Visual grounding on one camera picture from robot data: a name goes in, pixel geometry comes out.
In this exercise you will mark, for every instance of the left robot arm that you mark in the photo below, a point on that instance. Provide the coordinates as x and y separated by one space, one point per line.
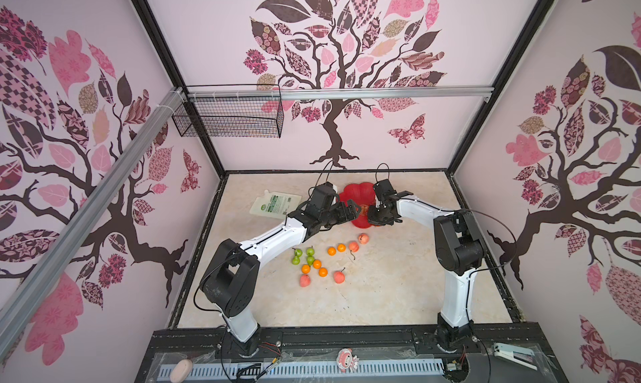
230 279

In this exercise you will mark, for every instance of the aluminium rail back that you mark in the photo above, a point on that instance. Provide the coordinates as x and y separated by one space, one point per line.
309 94

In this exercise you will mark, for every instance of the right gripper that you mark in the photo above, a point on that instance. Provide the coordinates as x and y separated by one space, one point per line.
372 219

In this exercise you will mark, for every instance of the pink cartoon figure sticker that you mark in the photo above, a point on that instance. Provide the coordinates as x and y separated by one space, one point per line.
347 361

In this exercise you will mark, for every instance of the white green refill pouch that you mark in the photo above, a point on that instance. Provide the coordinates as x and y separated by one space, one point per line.
274 205

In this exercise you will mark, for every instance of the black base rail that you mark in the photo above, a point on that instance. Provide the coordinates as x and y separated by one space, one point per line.
471 361

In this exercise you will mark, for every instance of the red flower fruit bowl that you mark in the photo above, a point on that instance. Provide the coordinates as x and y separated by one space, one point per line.
364 196

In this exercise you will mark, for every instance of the pink oval soap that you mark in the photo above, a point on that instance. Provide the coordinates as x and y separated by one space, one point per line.
181 371

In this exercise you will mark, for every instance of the black wire basket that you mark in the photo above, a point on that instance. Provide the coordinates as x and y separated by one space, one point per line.
231 110

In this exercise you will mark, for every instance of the white vented cable duct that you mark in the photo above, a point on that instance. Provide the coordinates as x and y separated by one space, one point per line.
317 369

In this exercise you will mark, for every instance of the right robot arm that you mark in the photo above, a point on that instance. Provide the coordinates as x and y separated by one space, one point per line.
459 248

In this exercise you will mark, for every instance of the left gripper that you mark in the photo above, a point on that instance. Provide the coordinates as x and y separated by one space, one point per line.
351 214

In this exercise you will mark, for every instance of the white stapler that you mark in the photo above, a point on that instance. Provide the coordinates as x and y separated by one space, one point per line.
516 354

